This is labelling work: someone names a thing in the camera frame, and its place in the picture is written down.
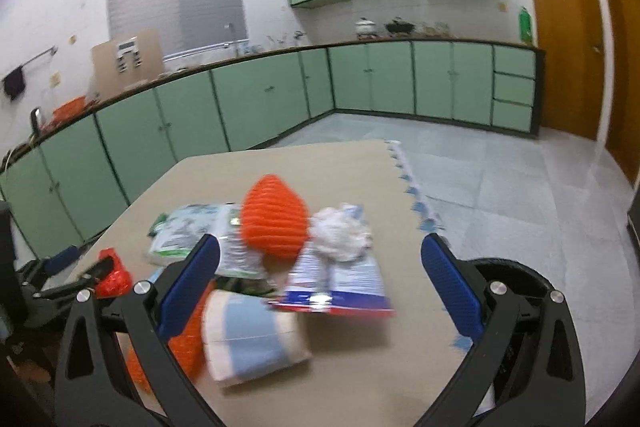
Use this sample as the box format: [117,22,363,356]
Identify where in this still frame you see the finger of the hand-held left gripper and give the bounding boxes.
[30,257,117,308]
[17,247,81,284]

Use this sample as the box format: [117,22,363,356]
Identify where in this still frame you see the orange basin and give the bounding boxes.
[51,97,92,126]

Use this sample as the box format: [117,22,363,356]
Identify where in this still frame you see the green base cabinets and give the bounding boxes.
[0,41,545,260]

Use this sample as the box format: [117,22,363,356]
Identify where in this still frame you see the orange foam fruit net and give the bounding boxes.
[125,281,216,393]
[240,174,311,260]

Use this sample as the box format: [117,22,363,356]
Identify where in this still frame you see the cardboard sheet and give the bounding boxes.
[91,29,166,100]

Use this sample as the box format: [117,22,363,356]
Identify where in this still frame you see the clear plastic wrapper green print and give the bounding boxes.
[215,217,271,280]

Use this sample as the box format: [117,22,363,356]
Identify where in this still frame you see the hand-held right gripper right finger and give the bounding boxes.
[415,233,586,427]

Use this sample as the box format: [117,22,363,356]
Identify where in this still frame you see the beige table mat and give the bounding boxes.
[65,139,496,427]

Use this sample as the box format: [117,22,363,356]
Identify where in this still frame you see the red mesh item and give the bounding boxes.
[96,248,135,299]

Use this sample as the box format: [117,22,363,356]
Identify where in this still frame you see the blue and white paper cup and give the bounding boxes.
[202,289,312,389]

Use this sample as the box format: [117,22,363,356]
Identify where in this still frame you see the blue and red snack wrapper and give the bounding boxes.
[265,204,396,319]

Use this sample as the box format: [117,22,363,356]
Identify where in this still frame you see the dark towel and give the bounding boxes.
[2,67,27,101]

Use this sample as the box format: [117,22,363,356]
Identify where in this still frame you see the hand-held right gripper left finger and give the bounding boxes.
[54,234,223,427]

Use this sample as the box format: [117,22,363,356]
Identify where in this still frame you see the green bottle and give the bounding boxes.
[517,6,536,46]

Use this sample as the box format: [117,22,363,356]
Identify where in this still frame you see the dark green wrapper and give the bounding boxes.
[215,276,278,299]

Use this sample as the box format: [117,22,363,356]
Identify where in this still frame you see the wooden door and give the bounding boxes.
[517,0,608,142]
[597,0,640,188]

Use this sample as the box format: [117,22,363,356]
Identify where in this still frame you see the green and white packet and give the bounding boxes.
[146,204,246,268]

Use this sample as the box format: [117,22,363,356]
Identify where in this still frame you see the white crumpled tissue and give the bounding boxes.
[310,203,373,263]

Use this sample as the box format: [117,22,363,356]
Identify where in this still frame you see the metal towel rail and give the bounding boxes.
[2,48,58,80]

